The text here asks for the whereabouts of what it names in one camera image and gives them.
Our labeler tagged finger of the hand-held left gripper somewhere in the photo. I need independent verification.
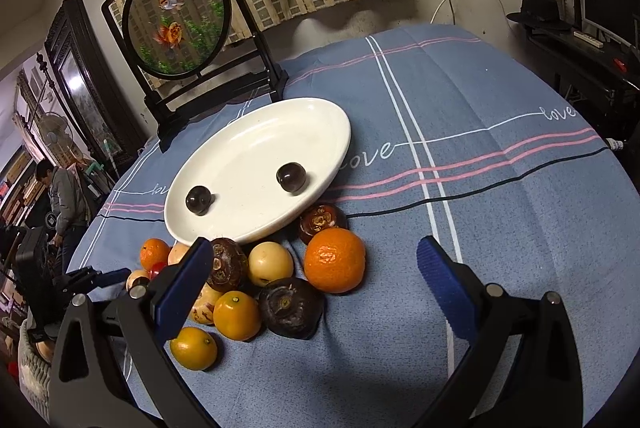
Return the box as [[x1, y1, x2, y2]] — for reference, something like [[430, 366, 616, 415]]
[[52, 267, 132, 296]]

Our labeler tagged person's left forearm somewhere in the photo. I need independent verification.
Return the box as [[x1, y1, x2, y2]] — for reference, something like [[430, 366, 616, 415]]
[[17, 343, 53, 424]]

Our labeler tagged small pale round fruit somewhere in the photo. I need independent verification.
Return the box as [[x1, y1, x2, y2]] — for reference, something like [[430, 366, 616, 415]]
[[125, 270, 151, 295]]

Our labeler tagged black hat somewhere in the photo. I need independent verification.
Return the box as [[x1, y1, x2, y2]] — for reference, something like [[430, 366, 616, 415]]
[[506, 0, 572, 32]]

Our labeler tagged white remote control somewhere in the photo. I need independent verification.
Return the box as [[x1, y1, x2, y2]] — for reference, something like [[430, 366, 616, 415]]
[[572, 30, 605, 47]]

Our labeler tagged standing fan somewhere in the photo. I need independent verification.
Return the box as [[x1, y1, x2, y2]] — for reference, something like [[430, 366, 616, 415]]
[[39, 113, 71, 146]]

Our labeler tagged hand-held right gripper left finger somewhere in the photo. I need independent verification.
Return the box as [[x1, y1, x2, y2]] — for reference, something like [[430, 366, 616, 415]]
[[47, 237, 216, 428]]

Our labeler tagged small yellow-orange citrus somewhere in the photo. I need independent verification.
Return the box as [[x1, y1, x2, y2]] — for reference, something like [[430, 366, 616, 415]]
[[170, 327, 219, 371], [213, 290, 262, 342]]

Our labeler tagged blue striped tablecloth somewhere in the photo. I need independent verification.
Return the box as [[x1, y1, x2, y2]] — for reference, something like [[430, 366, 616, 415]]
[[65, 24, 626, 428]]

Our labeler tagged large orange mandarin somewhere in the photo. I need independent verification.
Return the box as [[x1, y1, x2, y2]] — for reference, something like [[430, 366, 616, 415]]
[[304, 228, 367, 295]]

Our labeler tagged black computer monitor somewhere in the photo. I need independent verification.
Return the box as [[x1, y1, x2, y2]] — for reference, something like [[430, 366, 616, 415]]
[[575, 0, 640, 46]]

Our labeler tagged cluttered shelf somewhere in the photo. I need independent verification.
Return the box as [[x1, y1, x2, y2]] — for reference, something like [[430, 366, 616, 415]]
[[0, 68, 51, 229]]

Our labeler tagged dark brown water chestnut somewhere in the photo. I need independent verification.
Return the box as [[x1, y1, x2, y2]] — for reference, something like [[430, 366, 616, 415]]
[[206, 238, 250, 293], [298, 204, 348, 245], [276, 163, 308, 195], [185, 186, 215, 215], [257, 278, 326, 340]]

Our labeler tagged pale yellow round fruit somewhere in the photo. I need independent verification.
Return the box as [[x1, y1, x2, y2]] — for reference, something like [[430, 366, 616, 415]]
[[248, 241, 295, 287]]

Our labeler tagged small orange mandarin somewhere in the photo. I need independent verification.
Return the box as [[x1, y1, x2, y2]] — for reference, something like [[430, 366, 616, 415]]
[[139, 238, 172, 273]]

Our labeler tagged pale purple-striped melon fruit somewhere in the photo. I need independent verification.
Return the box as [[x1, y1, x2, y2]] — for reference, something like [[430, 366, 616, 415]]
[[190, 283, 223, 325]]

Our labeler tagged black desk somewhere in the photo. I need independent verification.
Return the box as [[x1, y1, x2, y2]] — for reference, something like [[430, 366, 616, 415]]
[[525, 28, 640, 149]]

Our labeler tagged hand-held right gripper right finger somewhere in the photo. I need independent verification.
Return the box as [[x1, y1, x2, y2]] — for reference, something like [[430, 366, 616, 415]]
[[416, 235, 586, 428]]

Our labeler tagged large pale round fruit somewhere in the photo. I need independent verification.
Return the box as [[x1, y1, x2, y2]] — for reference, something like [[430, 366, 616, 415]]
[[167, 242, 192, 266]]

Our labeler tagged white oval plate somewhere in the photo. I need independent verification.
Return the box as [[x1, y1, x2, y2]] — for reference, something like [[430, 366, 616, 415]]
[[164, 98, 352, 246]]

